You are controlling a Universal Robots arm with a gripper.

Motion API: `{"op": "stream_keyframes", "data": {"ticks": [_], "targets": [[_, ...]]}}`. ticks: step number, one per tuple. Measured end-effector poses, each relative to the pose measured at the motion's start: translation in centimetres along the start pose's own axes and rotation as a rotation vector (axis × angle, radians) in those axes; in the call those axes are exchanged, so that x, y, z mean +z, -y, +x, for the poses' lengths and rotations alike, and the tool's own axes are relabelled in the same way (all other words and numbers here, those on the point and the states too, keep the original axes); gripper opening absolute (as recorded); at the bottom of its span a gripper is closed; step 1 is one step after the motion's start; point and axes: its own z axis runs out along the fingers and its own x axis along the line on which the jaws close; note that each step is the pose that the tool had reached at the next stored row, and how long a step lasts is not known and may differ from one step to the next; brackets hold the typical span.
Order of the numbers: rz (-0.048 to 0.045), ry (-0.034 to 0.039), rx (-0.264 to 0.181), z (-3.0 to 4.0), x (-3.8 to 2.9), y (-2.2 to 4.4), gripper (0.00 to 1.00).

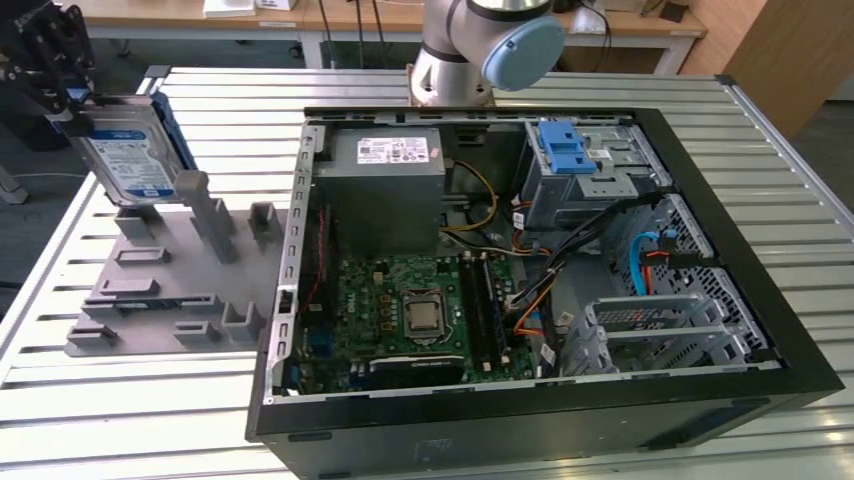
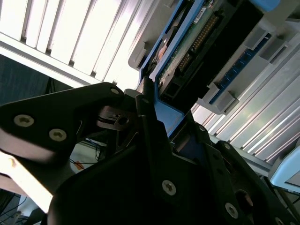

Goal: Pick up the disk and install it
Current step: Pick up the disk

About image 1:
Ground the hard disk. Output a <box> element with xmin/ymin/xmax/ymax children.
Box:
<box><xmin>63</xmin><ymin>87</ymin><xmax>199</xmax><ymax>207</ymax></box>

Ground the grey power supply unit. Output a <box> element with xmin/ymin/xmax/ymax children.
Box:
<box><xmin>311</xmin><ymin>127</ymin><xmax>447</xmax><ymax>257</ymax></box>

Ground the silver metal disk bay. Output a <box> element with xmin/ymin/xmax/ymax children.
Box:
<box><xmin>563</xmin><ymin>294</ymin><xmax>762</xmax><ymax>377</ymax></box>

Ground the white furniture leg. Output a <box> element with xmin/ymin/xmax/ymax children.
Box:
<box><xmin>0</xmin><ymin>163</ymin><xmax>32</xmax><ymax>206</ymax></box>

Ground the black graphics card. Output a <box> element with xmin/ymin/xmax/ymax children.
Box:
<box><xmin>364</xmin><ymin>351</ymin><xmax>467</xmax><ymax>392</ymax></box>

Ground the grey metal drive cage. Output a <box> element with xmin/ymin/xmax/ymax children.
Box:
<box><xmin>518</xmin><ymin>119</ymin><xmax>674</xmax><ymax>232</ymax></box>

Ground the blue data wire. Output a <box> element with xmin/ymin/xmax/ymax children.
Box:
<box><xmin>626</xmin><ymin>230</ymin><xmax>679</xmax><ymax>297</ymax></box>

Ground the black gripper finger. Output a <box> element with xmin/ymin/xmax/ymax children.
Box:
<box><xmin>29</xmin><ymin>3</ymin><xmax>95</xmax><ymax>137</ymax></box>
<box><xmin>0</xmin><ymin>64</ymin><xmax>59</xmax><ymax>120</ymax></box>

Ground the yellow black wire bundle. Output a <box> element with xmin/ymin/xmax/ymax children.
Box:
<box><xmin>444</xmin><ymin>158</ymin><xmax>502</xmax><ymax>235</ymax></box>

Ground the metal socket cover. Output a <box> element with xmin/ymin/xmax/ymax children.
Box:
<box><xmin>399</xmin><ymin>288</ymin><xmax>450</xmax><ymax>345</ymax></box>

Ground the wooden desk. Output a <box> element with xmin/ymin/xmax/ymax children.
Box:
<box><xmin>79</xmin><ymin>0</ymin><xmax>709</xmax><ymax>76</ymax></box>

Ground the blue plastic drive latch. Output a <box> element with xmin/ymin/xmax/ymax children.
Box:
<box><xmin>535</xmin><ymin>121</ymin><xmax>594</xmax><ymax>175</ymax></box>

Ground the green motherboard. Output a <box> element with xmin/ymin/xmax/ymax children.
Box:
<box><xmin>292</xmin><ymin>252</ymin><xmax>535</xmax><ymax>394</ymax></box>

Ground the silver CPU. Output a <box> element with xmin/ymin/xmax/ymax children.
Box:
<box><xmin>406</xmin><ymin>302</ymin><xmax>444</xmax><ymax>335</ymax></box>

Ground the wooden cabinet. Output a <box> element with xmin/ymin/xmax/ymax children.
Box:
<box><xmin>679</xmin><ymin>0</ymin><xmax>854</xmax><ymax>139</ymax></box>

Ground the grey parts rack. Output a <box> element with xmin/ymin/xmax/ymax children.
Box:
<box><xmin>63</xmin><ymin>170</ymin><xmax>295</xmax><ymax>359</ymax></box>

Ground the black PC case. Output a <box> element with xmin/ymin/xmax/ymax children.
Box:
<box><xmin>244</xmin><ymin>105</ymin><xmax>846</xmax><ymax>480</ymax></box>

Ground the CPU socket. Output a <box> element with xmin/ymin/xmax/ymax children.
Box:
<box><xmin>396</xmin><ymin>286</ymin><xmax>454</xmax><ymax>347</ymax></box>

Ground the black orange power wire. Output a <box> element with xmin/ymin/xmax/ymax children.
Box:
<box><xmin>641</xmin><ymin>251</ymin><xmax>721</xmax><ymax>272</ymax></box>

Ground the orange red wire bundle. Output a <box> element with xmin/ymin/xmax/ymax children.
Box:
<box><xmin>511</xmin><ymin>303</ymin><xmax>547</xmax><ymax>337</ymax></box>

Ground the black RAM slot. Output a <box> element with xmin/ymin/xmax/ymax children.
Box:
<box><xmin>464</xmin><ymin>252</ymin><xmax>498</xmax><ymax>372</ymax></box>
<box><xmin>458</xmin><ymin>252</ymin><xmax>490</xmax><ymax>372</ymax></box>
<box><xmin>472</xmin><ymin>252</ymin><xmax>504</xmax><ymax>371</ymax></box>

